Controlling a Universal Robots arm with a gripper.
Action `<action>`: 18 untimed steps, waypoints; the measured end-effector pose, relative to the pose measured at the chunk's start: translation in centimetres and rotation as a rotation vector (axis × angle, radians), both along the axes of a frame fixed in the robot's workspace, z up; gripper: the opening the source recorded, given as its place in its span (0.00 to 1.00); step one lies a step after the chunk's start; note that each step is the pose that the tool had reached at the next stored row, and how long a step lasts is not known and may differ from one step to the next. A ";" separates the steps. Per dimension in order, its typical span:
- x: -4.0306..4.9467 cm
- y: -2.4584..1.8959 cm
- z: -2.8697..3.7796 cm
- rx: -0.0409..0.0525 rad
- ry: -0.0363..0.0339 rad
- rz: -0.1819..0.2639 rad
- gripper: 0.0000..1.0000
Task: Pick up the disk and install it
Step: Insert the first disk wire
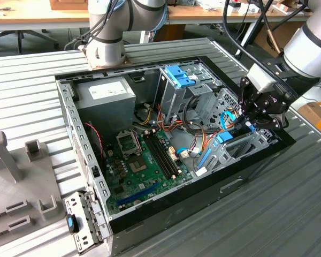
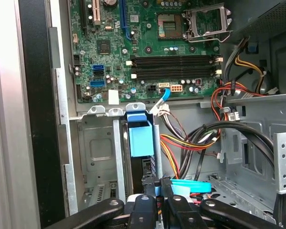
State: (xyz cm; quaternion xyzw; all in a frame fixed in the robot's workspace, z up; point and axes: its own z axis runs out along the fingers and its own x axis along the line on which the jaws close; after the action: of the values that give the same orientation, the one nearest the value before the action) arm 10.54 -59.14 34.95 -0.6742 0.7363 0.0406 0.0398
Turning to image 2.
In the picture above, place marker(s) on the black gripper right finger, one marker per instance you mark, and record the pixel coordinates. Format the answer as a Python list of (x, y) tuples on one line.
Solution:
[(181, 214)]

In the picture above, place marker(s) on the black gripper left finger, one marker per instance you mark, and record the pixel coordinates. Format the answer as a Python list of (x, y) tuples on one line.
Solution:
[(143, 214)]

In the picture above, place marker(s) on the hard disk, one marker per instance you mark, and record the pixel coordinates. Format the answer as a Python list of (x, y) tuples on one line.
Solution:
[(139, 140)]

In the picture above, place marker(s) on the grey disk bay cage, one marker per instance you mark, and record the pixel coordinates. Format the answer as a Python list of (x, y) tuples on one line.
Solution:
[(97, 148)]

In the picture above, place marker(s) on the small white square tag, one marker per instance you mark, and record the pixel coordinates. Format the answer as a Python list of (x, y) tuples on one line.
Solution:
[(113, 97)]

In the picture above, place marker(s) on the black RAM slot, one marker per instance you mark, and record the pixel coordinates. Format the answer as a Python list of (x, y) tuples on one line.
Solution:
[(174, 58), (174, 70), (174, 76), (174, 63)]

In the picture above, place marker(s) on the black open PC case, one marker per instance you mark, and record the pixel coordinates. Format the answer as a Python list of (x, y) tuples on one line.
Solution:
[(35, 95)]

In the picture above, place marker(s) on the green motherboard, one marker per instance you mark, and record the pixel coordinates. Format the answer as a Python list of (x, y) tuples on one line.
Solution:
[(114, 47)]

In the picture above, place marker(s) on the CPU socket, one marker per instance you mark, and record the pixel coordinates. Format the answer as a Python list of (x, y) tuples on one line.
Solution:
[(170, 26)]

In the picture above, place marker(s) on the blue expansion slot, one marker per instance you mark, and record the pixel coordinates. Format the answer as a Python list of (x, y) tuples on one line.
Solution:
[(125, 19)]

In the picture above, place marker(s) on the metal socket cover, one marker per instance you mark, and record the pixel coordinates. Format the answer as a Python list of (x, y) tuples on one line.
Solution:
[(226, 19)]

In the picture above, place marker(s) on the cream expansion slot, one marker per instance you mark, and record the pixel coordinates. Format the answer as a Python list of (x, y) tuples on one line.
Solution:
[(96, 12)]

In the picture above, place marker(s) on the black expansion slot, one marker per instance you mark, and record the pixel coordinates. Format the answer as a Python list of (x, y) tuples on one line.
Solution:
[(84, 14)]

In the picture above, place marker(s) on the grey power supply unit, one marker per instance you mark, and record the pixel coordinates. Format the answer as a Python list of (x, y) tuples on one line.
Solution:
[(264, 19)]

